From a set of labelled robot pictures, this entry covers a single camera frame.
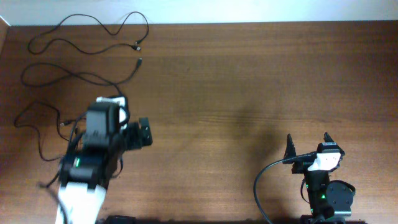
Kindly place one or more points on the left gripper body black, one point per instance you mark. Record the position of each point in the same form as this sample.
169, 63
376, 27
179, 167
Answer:
134, 141

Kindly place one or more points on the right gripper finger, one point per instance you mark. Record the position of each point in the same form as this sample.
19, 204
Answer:
327, 138
290, 151

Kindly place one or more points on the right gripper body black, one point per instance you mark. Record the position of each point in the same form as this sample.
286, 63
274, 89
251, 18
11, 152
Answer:
301, 167

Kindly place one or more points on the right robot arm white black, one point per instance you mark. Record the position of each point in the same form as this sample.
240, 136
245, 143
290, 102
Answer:
330, 200

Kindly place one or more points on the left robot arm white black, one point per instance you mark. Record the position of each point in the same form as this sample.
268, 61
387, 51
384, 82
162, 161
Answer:
92, 158

